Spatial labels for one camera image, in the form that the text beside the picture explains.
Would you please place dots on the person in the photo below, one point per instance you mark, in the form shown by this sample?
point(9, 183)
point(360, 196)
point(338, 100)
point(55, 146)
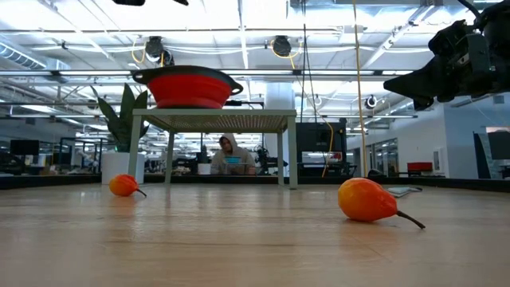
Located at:
point(233, 151)

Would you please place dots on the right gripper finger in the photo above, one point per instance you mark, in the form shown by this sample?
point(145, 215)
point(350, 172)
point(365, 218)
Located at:
point(424, 104)
point(434, 77)

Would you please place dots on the orange toy pear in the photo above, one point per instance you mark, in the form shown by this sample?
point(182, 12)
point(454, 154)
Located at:
point(366, 199)
point(123, 185)

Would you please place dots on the black aluminium rig frame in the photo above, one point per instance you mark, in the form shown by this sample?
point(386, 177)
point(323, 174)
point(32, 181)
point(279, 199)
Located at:
point(318, 180)

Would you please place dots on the red storage bin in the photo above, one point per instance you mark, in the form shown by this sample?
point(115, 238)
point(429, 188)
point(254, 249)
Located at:
point(419, 166)

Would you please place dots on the background black robot arm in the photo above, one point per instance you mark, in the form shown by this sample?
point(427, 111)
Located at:
point(265, 159)

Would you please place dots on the snake plant in white pot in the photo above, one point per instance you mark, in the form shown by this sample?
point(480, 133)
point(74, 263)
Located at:
point(119, 163)

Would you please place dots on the red collapsible bowl grey rim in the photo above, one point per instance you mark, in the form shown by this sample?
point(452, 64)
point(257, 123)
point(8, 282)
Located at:
point(189, 91)

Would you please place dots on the black equipment cabinet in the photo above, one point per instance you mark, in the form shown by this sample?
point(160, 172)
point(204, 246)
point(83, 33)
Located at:
point(318, 137)

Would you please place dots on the small black flat screen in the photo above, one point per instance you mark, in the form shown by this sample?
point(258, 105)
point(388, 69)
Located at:
point(24, 146)

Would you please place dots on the dark computer monitor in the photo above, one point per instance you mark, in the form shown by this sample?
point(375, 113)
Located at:
point(500, 145)

